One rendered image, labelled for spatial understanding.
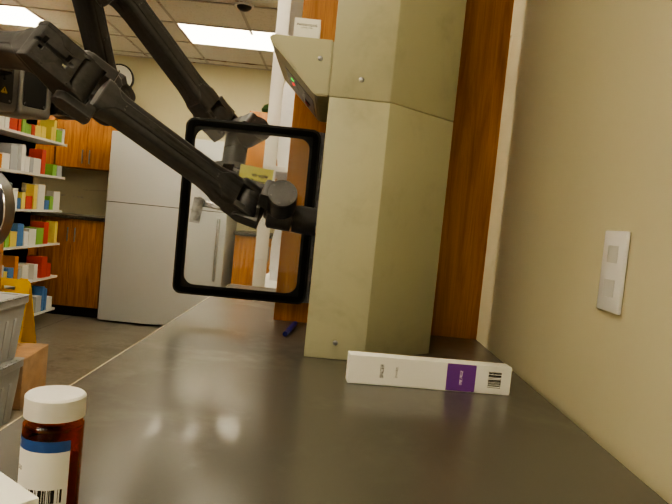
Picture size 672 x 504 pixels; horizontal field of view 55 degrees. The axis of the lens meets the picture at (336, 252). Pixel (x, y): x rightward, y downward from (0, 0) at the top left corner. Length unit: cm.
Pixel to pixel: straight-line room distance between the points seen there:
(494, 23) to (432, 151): 46
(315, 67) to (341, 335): 48
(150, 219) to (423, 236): 514
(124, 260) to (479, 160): 509
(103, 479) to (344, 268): 65
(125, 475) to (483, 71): 124
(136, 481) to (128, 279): 575
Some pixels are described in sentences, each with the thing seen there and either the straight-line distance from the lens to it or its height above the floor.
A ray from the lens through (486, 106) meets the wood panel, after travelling 159.
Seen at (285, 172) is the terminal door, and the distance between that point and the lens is 147.
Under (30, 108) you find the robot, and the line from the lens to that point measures 181.
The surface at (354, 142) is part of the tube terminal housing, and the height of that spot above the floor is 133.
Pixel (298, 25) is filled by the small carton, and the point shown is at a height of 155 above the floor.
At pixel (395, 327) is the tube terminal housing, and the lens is 124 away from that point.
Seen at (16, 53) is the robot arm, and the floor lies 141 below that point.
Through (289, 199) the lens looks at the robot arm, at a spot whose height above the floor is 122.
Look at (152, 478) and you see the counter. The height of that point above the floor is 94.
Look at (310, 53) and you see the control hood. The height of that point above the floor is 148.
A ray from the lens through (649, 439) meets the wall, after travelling 88.
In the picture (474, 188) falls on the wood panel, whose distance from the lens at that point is 157.
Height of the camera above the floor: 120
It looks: 3 degrees down
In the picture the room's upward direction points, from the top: 6 degrees clockwise
